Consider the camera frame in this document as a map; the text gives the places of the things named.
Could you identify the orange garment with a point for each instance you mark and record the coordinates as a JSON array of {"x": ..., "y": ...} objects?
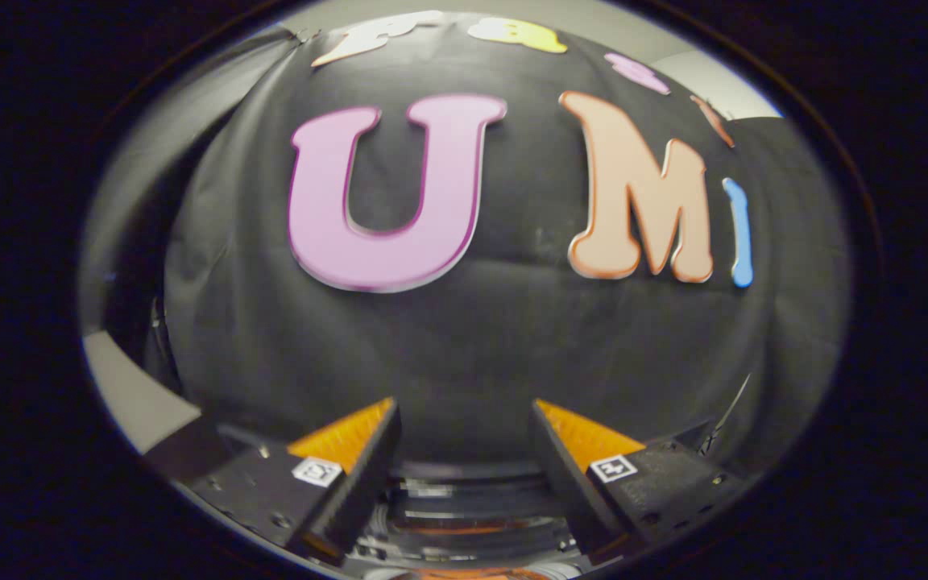
[{"x": 472, "y": 573}]

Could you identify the black backdrop cloth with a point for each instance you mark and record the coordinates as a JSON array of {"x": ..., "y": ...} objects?
[{"x": 472, "y": 354}]

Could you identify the dark grey washing machine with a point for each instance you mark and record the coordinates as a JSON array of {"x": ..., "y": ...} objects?
[{"x": 472, "y": 499}]

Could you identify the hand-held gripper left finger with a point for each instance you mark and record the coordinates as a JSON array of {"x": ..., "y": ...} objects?
[{"x": 363, "y": 483}]

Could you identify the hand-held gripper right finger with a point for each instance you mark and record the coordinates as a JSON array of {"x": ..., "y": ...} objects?
[{"x": 569, "y": 483}]

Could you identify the grey cabinet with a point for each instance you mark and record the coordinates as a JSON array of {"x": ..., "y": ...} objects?
[{"x": 134, "y": 395}]

